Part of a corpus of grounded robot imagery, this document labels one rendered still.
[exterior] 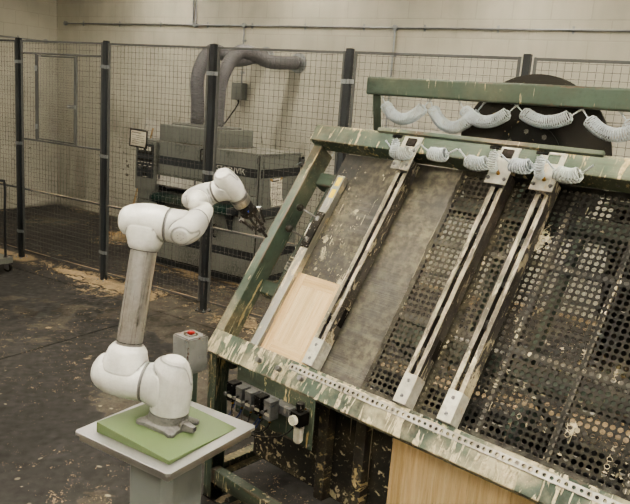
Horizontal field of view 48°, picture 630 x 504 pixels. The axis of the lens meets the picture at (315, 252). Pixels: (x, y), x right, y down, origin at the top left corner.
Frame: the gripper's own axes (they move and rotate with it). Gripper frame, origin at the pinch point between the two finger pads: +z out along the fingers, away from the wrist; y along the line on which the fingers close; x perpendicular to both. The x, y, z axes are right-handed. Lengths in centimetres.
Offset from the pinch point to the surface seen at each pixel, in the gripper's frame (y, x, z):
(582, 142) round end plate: -147, 42, 24
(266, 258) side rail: 6.9, -4.7, 20.4
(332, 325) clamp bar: -5, 59, 18
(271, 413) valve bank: 37, 75, 27
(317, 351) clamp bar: 6, 66, 20
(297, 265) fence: -5.2, 15.0, 17.7
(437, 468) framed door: -11, 123, 55
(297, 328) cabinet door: 10, 43, 25
